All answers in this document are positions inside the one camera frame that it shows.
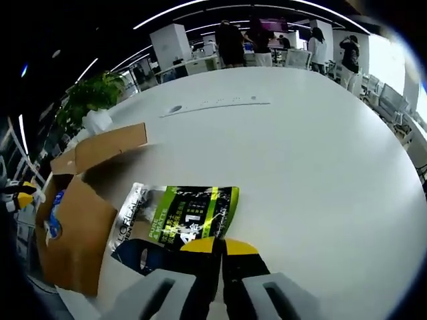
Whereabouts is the purple wall screen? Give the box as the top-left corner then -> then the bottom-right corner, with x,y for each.
260,18 -> 290,33

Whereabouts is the white office desk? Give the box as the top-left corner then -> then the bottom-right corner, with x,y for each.
155,55 -> 222,83

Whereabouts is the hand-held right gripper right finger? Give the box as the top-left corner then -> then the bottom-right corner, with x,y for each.
222,239 -> 323,320

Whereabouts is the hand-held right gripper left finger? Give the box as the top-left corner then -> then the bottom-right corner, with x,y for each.
99,237 -> 221,320

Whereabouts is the straight ceiling light strip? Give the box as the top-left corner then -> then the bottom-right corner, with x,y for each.
133,0 -> 218,29

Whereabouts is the row of white office chairs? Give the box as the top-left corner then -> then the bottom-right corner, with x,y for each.
362,73 -> 422,141

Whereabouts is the silver green soft pouch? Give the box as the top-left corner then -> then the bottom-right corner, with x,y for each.
109,182 -> 241,277

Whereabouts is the green potted plant white pot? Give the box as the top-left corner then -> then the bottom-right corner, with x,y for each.
55,71 -> 127,136

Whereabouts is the white table power strip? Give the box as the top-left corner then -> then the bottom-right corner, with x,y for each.
159,94 -> 272,118

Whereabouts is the blue wet wipes pack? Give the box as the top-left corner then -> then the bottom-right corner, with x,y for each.
45,189 -> 66,239

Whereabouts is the brown cardboard shoe box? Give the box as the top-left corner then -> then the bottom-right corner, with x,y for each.
35,122 -> 148,298

